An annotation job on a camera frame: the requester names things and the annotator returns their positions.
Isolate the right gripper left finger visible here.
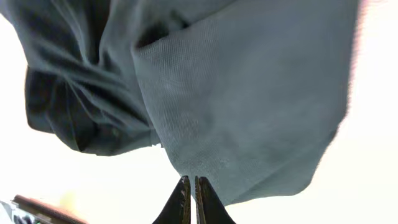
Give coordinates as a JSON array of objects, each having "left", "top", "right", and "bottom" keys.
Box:
[{"left": 153, "top": 175, "right": 191, "bottom": 224}]

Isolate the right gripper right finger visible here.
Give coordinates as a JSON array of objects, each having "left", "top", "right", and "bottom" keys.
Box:
[{"left": 195, "top": 176, "right": 236, "bottom": 224}]

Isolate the black polo shirt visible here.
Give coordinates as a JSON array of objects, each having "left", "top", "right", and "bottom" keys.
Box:
[{"left": 1, "top": 0, "right": 359, "bottom": 205}]

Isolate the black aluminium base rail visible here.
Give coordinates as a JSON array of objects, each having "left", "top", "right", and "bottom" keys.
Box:
[{"left": 1, "top": 195, "right": 87, "bottom": 224}]

